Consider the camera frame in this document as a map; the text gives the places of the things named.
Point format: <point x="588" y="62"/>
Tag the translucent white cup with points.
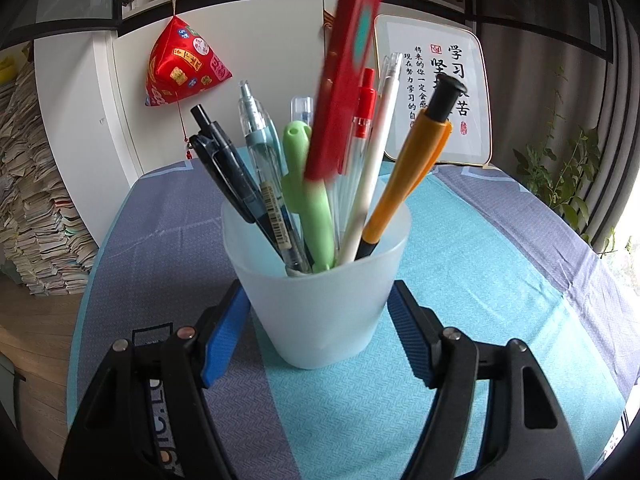
<point x="320" y="320"/>

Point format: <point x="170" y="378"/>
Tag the medal with striped ribbon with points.
<point x="327" y="19"/>

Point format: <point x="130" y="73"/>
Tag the yellow plush toy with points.
<point x="6" y="67"/>

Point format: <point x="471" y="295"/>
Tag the green potted plant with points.
<point x="575" y="190"/>

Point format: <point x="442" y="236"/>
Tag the green cactus pen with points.
<point x="315" y="210"/>

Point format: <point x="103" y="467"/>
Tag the grey curtain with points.
<point x="620" y="110"/>

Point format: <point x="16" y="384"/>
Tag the blue and grey tablecloth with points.
<point x="475" y="260"/>

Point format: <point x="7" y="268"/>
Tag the grey bed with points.
<point x="7" y="385"/>

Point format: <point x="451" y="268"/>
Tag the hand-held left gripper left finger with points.
<point x="225" y="340"/>

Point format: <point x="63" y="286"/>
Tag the red ruler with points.
<point x="345" y="60"/>

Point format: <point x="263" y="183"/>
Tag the tall piles of books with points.
<point x="35" y="210"/>

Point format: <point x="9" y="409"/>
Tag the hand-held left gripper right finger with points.
<point x="415" y="340"/>

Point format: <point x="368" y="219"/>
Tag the yellow pen with black tip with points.
<point x="405" y="175"/>

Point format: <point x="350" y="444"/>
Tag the framed calligraphy board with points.
<point x="425" y="35"/>

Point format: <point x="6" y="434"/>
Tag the white bookshelf cabinet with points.
<point x="280" y="35"/>

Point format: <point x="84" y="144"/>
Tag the red pyramid hanging ornament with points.
<point x="180" y="70"/>

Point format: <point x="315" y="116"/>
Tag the clear cap blue pen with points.
<point x="300" y="110"/>

